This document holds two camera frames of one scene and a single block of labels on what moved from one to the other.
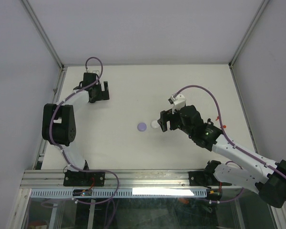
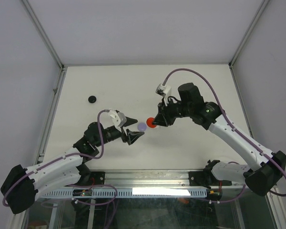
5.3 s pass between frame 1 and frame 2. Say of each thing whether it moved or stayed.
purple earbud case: stayed
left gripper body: moved
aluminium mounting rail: stayed
